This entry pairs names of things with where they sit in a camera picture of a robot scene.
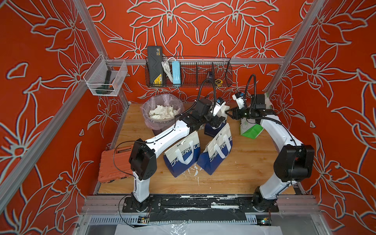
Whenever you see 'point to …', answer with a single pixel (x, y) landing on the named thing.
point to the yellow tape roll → (219, 82)
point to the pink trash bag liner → (165, 100)
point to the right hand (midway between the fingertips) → (227, 109)
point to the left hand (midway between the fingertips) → (219, 111)
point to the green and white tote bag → (248, 128)
